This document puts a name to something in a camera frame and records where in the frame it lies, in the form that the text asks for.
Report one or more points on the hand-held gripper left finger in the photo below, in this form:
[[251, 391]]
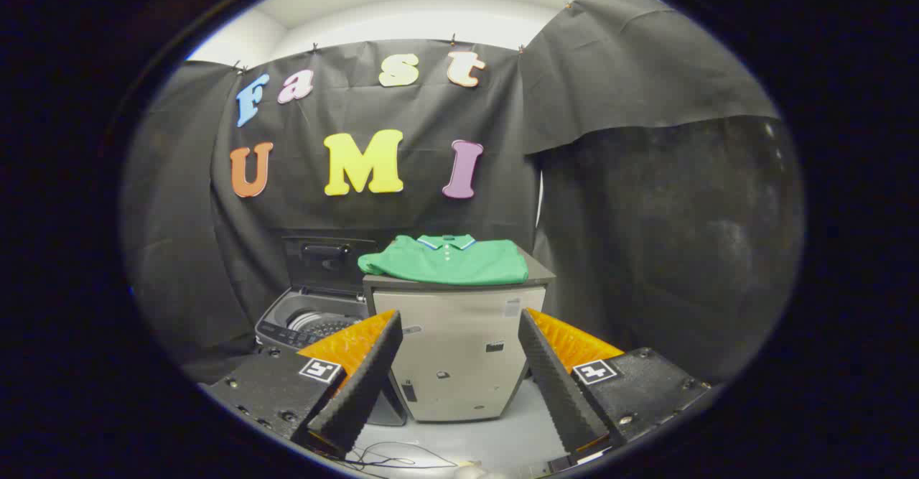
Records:
[[362, 386]]

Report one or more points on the grey cabinet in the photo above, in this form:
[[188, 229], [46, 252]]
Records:
[[459, 350]]

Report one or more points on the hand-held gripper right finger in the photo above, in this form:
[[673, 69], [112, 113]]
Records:
[[556, 386]]

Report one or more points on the black backdrop cloth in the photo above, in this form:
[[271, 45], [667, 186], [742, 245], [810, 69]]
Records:
[[416, 213], [646, 213]]

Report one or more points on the green polo shirt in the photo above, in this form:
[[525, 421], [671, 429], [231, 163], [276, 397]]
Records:
[[459, 263]]

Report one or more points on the grey washing machine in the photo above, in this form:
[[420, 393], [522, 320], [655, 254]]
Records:
[[301, 321]]

